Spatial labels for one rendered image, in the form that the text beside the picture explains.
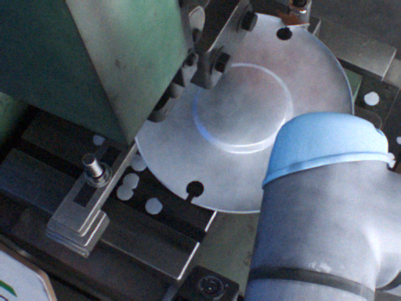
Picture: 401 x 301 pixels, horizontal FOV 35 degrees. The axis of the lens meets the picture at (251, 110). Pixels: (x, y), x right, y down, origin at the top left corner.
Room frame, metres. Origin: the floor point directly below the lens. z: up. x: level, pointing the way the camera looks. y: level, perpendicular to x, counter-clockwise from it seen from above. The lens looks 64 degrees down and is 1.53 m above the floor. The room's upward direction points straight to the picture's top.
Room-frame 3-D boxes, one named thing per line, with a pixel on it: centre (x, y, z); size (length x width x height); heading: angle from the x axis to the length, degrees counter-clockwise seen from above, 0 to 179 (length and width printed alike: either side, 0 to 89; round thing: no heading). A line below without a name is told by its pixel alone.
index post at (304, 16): (0.53, -0.07, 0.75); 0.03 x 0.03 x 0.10; 63
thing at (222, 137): (0.37, 0.01, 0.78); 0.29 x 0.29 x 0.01
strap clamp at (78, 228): (0.28, 0.20, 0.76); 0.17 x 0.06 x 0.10; 153
